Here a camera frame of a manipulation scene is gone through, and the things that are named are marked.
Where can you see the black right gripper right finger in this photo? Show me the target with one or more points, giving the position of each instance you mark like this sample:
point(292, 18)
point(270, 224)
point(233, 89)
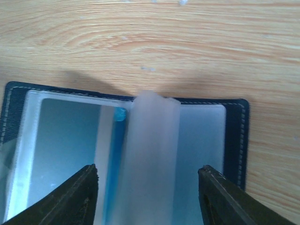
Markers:
point(223, 203)

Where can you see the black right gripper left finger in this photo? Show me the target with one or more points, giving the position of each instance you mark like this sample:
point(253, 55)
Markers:
point(71, 203)

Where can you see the blue leather card holder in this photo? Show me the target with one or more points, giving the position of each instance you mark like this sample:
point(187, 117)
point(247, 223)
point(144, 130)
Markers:
point(47, 134)

